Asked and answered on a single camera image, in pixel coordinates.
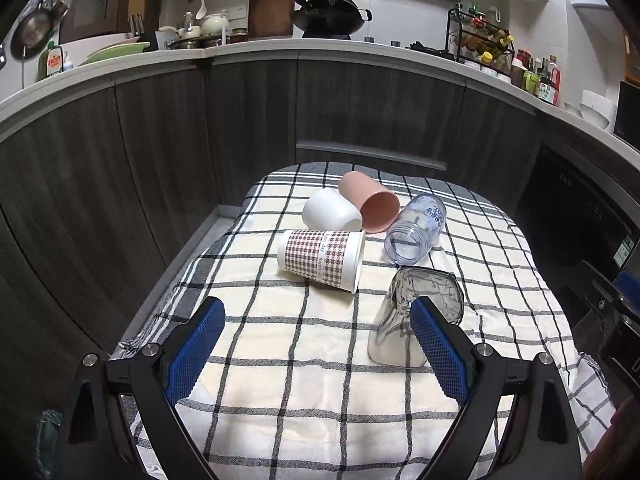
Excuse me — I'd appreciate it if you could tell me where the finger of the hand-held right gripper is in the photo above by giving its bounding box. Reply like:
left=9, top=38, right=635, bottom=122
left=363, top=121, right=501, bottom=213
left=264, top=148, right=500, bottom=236
left=579, top=259, right=640, bottom=322

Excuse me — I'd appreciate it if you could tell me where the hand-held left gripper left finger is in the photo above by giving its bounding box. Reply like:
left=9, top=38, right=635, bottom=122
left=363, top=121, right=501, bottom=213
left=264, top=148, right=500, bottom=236
left=52, top=296, right=226, bottom=480

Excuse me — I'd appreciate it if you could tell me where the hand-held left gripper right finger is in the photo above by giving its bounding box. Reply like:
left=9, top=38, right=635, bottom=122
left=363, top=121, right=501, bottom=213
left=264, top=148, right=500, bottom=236
left=409, top=295, right=586, bottom=480

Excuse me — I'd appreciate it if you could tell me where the clear grey glass cup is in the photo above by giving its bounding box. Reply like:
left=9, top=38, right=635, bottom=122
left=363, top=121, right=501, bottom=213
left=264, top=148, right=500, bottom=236
left=367, top=266, right=465, bottom=370

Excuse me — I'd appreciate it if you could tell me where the person's right forearm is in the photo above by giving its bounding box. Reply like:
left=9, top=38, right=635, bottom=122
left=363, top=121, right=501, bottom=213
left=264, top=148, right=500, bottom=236
left=587, top=402, right=640, bottom=480

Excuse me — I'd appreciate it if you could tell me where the clear cup with blue print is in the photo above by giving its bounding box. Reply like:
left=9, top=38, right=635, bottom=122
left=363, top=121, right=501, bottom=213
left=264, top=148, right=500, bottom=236
left=384, top=193, right=447, bottom=266

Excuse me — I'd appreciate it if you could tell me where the houndstooth paper cup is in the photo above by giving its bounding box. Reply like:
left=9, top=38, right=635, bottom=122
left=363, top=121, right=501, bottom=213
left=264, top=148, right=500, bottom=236
left=277, top=229, right=367, bottom=295

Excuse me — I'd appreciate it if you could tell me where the pink cup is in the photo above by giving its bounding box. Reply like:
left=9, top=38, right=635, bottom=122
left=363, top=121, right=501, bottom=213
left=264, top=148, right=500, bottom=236
left=338, top=171, right=401, bottom=234

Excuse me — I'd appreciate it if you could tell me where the white cup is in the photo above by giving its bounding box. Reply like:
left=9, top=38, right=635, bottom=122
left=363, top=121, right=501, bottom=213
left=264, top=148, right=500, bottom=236
left=302, top=188, right=363, bottom=231

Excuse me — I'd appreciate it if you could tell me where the black built-in oven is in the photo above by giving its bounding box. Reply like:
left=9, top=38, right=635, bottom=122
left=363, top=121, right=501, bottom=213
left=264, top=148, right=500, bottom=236
left=515, top=144, right=640, bottom=283

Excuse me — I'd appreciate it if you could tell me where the checked black and cream tablecloth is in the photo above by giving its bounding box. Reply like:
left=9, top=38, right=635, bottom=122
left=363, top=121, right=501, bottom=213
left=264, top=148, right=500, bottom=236
left=107, top=161, right=618, bottom=480

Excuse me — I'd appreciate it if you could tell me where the stack of white bowls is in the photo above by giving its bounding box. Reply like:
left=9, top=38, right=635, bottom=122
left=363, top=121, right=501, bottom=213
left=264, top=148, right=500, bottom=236
left=580, top=89, right=616, bottom=133

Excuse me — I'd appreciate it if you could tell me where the black countertop appliance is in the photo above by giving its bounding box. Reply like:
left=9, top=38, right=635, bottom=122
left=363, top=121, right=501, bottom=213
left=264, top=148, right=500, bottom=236
left=612, top=80, right=640, bottom=139

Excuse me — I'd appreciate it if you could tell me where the green label sauce bottle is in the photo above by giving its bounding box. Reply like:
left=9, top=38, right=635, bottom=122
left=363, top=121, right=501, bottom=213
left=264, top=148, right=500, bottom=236
left=535, top=72, right=555, bottom=103

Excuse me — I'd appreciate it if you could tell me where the green dish soap bottle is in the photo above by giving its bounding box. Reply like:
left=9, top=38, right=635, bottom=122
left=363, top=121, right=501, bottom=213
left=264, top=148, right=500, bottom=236
left=36, top=40, right=65, bottom=83

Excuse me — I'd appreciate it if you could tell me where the white teapot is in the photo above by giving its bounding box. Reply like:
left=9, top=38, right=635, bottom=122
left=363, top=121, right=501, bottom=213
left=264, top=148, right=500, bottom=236
left=200, top=12, right=231, bottom=41

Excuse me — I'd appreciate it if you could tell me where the brown cutting board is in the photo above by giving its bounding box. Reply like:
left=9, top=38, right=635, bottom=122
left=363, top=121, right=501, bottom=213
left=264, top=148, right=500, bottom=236
left=248, top=0, right=297, bottom=39

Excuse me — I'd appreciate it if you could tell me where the black wok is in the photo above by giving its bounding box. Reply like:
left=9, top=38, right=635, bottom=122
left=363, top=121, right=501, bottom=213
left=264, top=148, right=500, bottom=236
left=288, top=0, right=373, bottom=39

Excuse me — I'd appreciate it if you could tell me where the hanging steel pan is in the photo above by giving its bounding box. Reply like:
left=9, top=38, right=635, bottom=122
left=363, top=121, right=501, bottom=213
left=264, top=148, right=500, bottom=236
left=10, top=0, right=74, bottom=61

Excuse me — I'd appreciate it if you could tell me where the black wire spice rack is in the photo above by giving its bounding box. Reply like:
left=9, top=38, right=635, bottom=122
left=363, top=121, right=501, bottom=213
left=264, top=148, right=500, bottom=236
left=446, top=4, right=516, bottom=80

